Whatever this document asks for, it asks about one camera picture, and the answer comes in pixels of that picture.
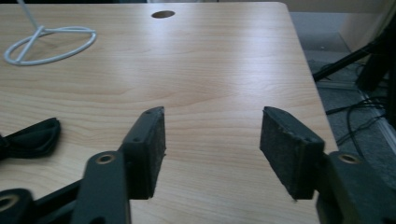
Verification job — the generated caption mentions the black tripod stand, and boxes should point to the black tripod stand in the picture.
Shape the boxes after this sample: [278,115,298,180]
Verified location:
[312,12,396,129]

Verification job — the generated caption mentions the white wire display rack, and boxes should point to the white wire display rack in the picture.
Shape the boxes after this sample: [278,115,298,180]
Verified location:
[3,0,97,66]

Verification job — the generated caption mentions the black bow tie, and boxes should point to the black bow tie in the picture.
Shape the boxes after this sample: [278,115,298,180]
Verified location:
[0,117,62,161]

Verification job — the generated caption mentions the black floor cables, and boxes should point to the black floor cables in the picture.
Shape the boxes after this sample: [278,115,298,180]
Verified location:
[325,96,390,158]

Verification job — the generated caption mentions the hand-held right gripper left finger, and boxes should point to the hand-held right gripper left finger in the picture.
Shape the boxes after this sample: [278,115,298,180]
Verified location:
[120,106,166,200]

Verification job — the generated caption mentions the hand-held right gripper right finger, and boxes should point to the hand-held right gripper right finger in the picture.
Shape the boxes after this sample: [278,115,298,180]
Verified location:
[260,105,326,201]

